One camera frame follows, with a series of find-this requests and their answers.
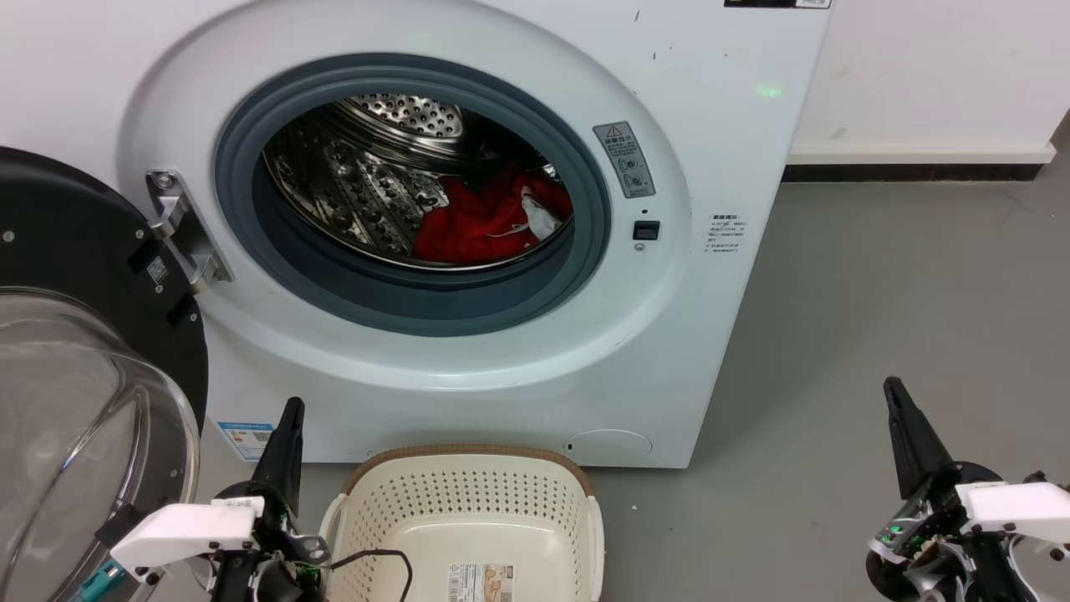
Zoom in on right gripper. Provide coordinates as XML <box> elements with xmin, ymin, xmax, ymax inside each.
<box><xmin>865</xmin><ymin>376</ymin><xmax>1042</xmax><ymax>602</ymax></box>

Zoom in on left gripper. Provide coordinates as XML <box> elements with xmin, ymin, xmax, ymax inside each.
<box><xmin>209</xmin><ymin>398</ymin><xmax>329</xmax><ymax>602</ymax></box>

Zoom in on red garment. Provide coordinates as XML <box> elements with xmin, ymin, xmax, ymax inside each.
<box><xmin>412</xmin><ymin>166</ymin><xmax>575</xmax><ymax>267</ymax></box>

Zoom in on cream perforated laundry basket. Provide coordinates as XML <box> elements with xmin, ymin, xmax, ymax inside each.
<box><xmin>318</xmin><ymin>445</ymin><xmax>605</xmax><ymax>602</ymax></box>

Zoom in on stainless steel washing machine drum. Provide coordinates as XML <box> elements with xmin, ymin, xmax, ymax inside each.
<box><xmin>262</xmin><ymin>94</ymin><xmax>578</xmax><ymax>273</ymax></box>

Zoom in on open washer door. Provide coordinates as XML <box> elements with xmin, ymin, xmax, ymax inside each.
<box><xmin>0</xmin><ymin>146</ymin><xmax>210</xmax><ymax>602</ymax></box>

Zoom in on blue energy label sticker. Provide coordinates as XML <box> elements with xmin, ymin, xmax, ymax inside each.
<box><xmin>217</xmin><ymin>421</ymin><xmax>277</xmax><ymax>462</ymax></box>

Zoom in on grey rubber door gasket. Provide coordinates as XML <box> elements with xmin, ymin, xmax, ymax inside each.
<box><xmin>213</xmin><ymin>53</ymin><xmax>613</xmax><ymax>338</ymax></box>

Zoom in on teal connector plug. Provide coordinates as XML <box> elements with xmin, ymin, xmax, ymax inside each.
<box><xmin>77</xmin><ymin>562</ymin><xmax>128</xmax><ymax>602</ymax></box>

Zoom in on white front-load washing machine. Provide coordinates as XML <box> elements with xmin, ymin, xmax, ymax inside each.
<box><xmin>0</xmin><ymin>0</ymin><xmax>835</xmax><ymax>469</ymax></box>

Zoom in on metal door hinge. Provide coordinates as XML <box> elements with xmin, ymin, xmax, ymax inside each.
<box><xmin>146</xmin><ymin>170</ymin><xmax>235</xmax><ymax>295</ymax></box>

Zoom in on black baseboard strip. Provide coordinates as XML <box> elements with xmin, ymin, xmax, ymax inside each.
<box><xmin>783</xmin><ymin>163</ymin><xmax>1046</xmax><ymax>183</ymax></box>

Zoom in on round drain filter cover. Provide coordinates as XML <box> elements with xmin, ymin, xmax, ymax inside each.
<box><xmin>563</xmin><ymin>429</ymin><xmax>653</xmax><ymax>467</ymax></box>

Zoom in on white cloth piece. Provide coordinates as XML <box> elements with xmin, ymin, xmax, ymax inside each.
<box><xmin>520</xmin><ymin>188</ymin><xmax>563</xmax><ymax>243</ymax></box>

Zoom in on grey warning sticker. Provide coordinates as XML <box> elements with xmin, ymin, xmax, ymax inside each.
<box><xmin>593</xmin><ymin>121</ymin><xmax>657</xmax><ymax>200</ymax></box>

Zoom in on thin black cable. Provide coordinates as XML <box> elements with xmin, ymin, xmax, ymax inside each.
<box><xmin>322</xmin><ymin>548</ymin><xmax>415</xmax><ymax>602</ymax></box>

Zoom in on white wall ledge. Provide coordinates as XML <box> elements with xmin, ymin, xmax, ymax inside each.
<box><xmin>788</xmin><ymin>142</ymin><xmax>1058</xmax><ymax>166</ymax></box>

